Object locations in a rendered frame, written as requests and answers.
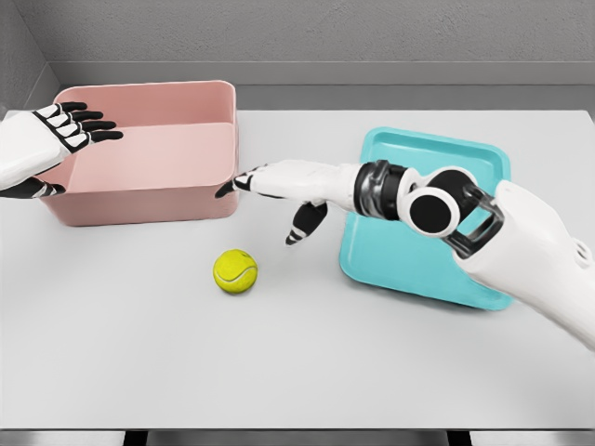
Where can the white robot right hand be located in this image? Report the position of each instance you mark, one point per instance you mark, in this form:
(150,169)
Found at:
(288,179)

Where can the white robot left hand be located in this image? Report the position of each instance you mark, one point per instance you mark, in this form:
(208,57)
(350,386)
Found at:
(32,144)

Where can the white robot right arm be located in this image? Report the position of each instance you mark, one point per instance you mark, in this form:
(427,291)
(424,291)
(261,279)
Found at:
(520,232)

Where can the yellow tennis ball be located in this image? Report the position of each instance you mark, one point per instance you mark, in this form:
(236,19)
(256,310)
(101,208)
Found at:
(235,271)

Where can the pink plastic basket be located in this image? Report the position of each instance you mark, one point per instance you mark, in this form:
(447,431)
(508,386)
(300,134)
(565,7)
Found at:
(162,153)

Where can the blue plastic tray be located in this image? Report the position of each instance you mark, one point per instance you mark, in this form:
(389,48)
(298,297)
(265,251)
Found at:
(395,260)

